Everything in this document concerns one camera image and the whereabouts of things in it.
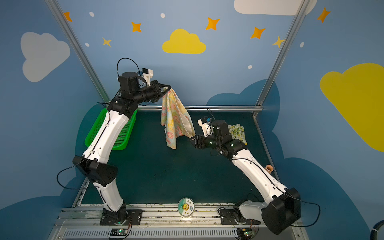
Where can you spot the pastel floral skirt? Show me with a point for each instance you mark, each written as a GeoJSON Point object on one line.
{"type": "Point", "coordinates": [176, 119]}

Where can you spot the rear aluminium frame bar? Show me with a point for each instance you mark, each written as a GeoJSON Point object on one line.
{"type": "Point", "coordinates": [212, 108]}

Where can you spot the aluminium rail base frame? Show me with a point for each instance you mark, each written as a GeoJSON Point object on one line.
{"type": "Point", "coordinates": [161, 222]}

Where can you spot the round white green tape dispenser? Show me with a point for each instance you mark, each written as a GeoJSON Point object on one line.
{"type": "Point", "coordinates": [186, 207]}

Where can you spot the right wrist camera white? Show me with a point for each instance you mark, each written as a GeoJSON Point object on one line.
{"type": "Point", "coordinates": [206, 124]}

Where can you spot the lemon print skirt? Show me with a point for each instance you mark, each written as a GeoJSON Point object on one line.
{"type": "Point", "coordinates": [238, 132]}

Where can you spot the right aluminium frame post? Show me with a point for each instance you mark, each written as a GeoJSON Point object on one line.
{"type": "Point", "coordinates": [290, 37]}

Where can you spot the green circuit board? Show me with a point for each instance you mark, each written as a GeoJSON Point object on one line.
{"type": "Point", "coordinates": [118, 234]}
{"type": "Point", "coordinates": [244, 234]}

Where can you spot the aluminium frame post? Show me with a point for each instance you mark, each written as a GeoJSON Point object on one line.
{"type": "Point", "coordinates": [290, 37]}
{"type": "Point", "coordinates": [59, 15]}

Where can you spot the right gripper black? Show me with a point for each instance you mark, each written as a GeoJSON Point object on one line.
{"type": "Point", "coordinates": [199, 142]}

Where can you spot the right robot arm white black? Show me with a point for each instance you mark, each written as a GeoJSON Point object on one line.
{"type": "Point", "coordinates": [281, 207]}

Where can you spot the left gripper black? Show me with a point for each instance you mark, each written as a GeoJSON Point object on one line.
{"type": "Point", "coordinates": [158, 92]}

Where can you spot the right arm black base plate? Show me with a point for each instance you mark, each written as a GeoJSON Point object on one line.
{"type": "Point", "coordinates": [234, 217]}

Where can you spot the left aluminium frame post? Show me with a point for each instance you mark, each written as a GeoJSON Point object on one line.
{"type": "Point", "coordinates": [59, 15]}

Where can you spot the right green circuit board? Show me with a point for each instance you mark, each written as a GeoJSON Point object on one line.
{"type": "Point", "coordinates": [244, 234]}

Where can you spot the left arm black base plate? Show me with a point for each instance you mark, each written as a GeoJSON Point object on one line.
{"type": "Point", "coordinates": [135, 217]}

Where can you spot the small terracotta cup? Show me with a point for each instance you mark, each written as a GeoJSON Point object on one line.
{"type": "Point", "coordinates": [269, 169]}

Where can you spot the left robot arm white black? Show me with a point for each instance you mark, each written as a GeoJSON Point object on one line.
{"type": "Point", "coordinates": [135, 88]}

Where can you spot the left green circuit board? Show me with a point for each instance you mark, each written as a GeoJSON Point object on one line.
{"type": "Point", "coordinates": [118, 234]}

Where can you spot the green plastic basket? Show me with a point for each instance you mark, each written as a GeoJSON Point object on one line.
{"type": "Point", "coordinates": [123, 138]}

